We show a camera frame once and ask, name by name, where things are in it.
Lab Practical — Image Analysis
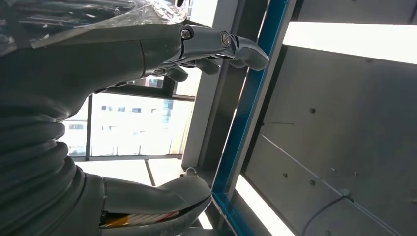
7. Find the clear plastic wrap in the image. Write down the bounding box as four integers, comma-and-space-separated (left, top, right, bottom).
0, 0, 190, 56

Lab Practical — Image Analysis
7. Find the blue steel beam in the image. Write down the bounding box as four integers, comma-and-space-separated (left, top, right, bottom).
211, 0, 289, 236

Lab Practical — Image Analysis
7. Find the long ceiling light strip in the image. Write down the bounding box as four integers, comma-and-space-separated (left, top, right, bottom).
282, 21, 417, 65
235, 174, 296, 236

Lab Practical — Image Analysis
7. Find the black window frame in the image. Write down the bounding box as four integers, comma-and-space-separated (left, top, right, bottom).
70, 76, 196, 187

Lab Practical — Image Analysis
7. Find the dark ceiling cable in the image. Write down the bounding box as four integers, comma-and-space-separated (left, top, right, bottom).
301, 192, 354, 236

